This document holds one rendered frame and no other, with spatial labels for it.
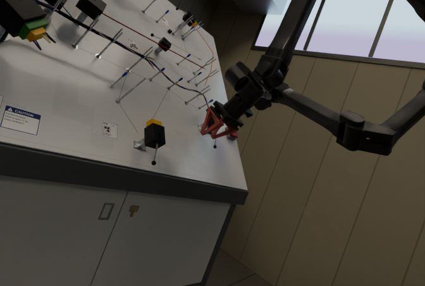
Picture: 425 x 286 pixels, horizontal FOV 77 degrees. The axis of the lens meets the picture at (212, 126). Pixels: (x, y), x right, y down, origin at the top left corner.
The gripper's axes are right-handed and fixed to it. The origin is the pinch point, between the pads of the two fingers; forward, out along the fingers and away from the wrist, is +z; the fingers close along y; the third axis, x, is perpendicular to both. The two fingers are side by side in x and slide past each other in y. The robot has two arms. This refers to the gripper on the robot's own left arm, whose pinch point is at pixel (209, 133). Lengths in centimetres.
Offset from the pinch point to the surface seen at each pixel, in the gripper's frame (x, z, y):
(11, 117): -13.7, 22.6, 40.6
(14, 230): 1, 44, 31
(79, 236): 4.0, 45.0, 15.0
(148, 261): 12, 52, -14
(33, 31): -23.9, 5.6, 42.8
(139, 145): -10.5, 18.8, 7.3
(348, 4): -120, -126, -190
